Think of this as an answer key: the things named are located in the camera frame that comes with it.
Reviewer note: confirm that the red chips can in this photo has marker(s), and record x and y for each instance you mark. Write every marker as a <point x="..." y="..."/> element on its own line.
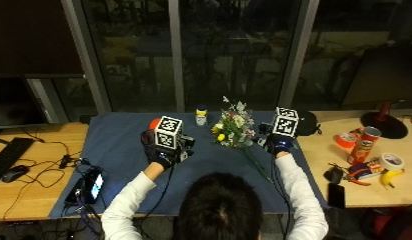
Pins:
<point x="363" y="146"/>

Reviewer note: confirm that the orange tape roll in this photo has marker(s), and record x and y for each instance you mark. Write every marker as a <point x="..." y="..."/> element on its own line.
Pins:
<point x="346" y="140"/>

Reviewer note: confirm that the yellow banana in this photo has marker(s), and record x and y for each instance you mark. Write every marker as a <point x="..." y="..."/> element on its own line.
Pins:
<point x="389" y="177"/>

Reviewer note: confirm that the black keyboard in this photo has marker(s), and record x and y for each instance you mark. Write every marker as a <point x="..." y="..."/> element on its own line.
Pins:
<point x="11" y="156"/>

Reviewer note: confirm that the black device with lit screen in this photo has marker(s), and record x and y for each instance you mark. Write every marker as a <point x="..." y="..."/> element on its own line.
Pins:
<point x="88" y="186"/>

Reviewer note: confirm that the red and black bag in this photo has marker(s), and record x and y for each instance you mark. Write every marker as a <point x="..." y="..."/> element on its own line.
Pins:
<point x="393" y="223"/>

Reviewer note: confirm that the white tape roll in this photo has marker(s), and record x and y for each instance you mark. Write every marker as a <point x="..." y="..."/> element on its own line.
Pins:
<point x="391" y="161"/>

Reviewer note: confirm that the black computer mouse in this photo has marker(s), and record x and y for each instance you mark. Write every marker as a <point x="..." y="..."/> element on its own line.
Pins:
<point x="15" y="173"/>

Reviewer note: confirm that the blue and red snack packet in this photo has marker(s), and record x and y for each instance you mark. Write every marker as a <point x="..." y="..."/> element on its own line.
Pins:
<point x="365" y="169"/>

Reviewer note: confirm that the small bottle with yellow label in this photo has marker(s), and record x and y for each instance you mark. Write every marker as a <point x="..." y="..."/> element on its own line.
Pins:
<point x="201" y="117"/>

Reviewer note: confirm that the white marker cube, right glove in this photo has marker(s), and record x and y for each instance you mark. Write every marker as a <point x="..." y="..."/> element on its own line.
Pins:
<point x="286" y="122"/>

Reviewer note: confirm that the person's right hand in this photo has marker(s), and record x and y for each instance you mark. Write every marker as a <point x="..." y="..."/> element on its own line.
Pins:
<point x="280" y="146"/>

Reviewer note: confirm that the flower bouquet with green stems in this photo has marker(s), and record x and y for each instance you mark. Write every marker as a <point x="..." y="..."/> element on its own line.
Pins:
<point x="234" y="128"/>

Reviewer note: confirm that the blue table cloth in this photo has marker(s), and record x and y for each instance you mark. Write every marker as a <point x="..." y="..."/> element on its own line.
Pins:
<point x="121" y="146"/>

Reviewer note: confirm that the person's left hand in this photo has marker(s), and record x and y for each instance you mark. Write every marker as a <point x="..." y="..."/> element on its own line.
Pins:
<point x="154" y="156"/>

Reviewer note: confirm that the white marker cube, glove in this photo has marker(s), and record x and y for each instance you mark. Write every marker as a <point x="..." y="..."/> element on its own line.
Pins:
<point x="286" y="122"/>
<point x="169" y="132"/>

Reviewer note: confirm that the small black key pouch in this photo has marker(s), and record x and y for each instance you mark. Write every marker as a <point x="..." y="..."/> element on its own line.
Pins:
<point x="334" y="174"/>

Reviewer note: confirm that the black monitor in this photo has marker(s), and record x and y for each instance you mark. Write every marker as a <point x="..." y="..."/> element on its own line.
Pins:
<point x="15" y="103"/>

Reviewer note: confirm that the orange round object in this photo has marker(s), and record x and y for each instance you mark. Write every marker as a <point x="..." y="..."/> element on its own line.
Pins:
<point x="154" y="124"/>

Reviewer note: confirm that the white marker cube, left glove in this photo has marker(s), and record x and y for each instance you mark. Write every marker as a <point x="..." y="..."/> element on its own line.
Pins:
<point x="169" y="132"/>

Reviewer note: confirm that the black round pouch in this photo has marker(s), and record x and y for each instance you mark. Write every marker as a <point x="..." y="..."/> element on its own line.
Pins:
<point x="308" y="124"/>

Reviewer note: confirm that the black round stand, red pole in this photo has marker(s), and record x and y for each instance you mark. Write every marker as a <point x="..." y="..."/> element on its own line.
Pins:
<point x="386" y="125"/>

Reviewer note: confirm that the black phone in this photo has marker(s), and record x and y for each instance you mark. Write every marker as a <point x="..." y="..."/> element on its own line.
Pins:
<point x="337" y="196"/>

